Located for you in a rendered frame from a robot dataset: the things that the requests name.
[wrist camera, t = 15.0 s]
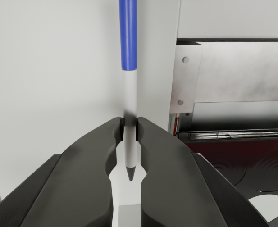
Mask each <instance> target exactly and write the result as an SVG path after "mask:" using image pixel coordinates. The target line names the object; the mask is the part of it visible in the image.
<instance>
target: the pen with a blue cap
mask: <svg viewBox="0 0 278 227"><path fill-rule="evenodd" d="M119 22H120V47H121V68H122V69H121V71H122V95H123V118H124V155H125V166H126V170H127V173H128V178H129V181H133V177H134V173H135V169H136V165H137V141H136V118H137V0H119Z"/></svg>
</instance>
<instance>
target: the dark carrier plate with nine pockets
mask: <svg viewBox="0 0 278 227"><path fill-rule="evenodd" d="M183 143H184V144H185V145H186V146H187V147H188V148H189V149H190V150H191V151H192V152H193V153H200V154H201V155H202V156H203V157H204V158H205V159H206V160H208V161H209V162H210V163H211V164H212V165H213V166H214V167H215V168H216V169H217V170H218V171H219V172H220V173H221V174H222V175H223V176H224V177H225V178H226V179H227V180H228V181H229V182H230V183H231V184H232V185H233V186H234V187H236V188H237V189H238V190H239V191H240V192H241V193H242V194H243V195H244V196H245V197H246V198H247V199H248V200H249V199H251V198H253V197H256V196H260V195H269V194H270V195H277V196H278V138H272V139H247V140H222V141H185V142H183ZM269 224H270V226H271V227H278V216H277V217H276V218H275V219H273V220H272V221H270V222H269Z"/></svg>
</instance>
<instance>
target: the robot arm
mask: <svg viewBox="0 0 278 227"><path fill-rule="evenodd" d="M123 135H124V118H122V117H115V118H113V119H111V120H109V121H107V122H105V123H104V124H102V125H100V126H99V127H97V128H95V129H93V130H92V131H90V132H88V133H87V134H85V135H83V136H82V137H80V138H79V139H78V140H76V141H75V142H74V143H72V144H71V145H70V146H69V147H68V148H67V149H66V150H65V151H64V152H63V153H61V154H54V155H52V156H51V157H50V158H49V159H48V160H47V161H45V162H44V163H43V164H42V165H41V166H40V167H39V168H38V169H37V170H36V171H35V172H33V173H32V174H31V175H30V176H29V177H28V178H27V179H25V180H24V181H23V182H22V183H21V184H20V185H19V186H17V187H16V188H15V189H14V190H13V191H12V192H11V193H9V194H8V195H7V196H6V197H5V198H4V199H3V200H2V201H0V227H112V221H113V213H114V205H113V195H112V185H111V180H110V179H109V175H110V173H111V172H112V170H113V169H114V168H115V166H116V165H117V155H116V148H117V146H118V145H119V143H120V142H121V141H123ZM136 141H138V142H139V144H140V145H141V166H142V167H143V168H144V170H145V172H146V176H145V177H144V179H143V180H142V182H141V227H271V226H270V224H269V223H268V222H267V220H266V219H265V218H264V217H263V216H262V214H261V213H260V212H259V211H258V210H257V209H256V208H255V206H254V205H253V204H252V203H251V202H250V201H249V200H248V199H247V198H246V197H245V196H244V195H243V194H242V193H241V192H240V191H239V190H238V189H237V188H236V187H234V186H233V185H232V184H231V183H230V182H229V181H228V180H227V179H226V178H225V177H224V176H223V175H222V174H221V173H220V172H219V171H218V170H217V169H216V168H215V167H214V166H213V165H212V164H211V163H210V162H209V161H208V160H206V159H205V158H204V157H203V156H202V155H201V154H200V153H193V152H192V151H191V150H190V149H189V148H188V147H187V146H186V145H185V144H184V143H183V142H182V141H180V140H179V139H178V138H177V137H175V136H174V135H172V134H171V133H169V132H168V131H166V130H164V129H162V128H161V127H159V126H157V125H156V124H154V123H153V122H151V121H149V120H148V119H146V118H144V117H138V118H136Z"/></svg>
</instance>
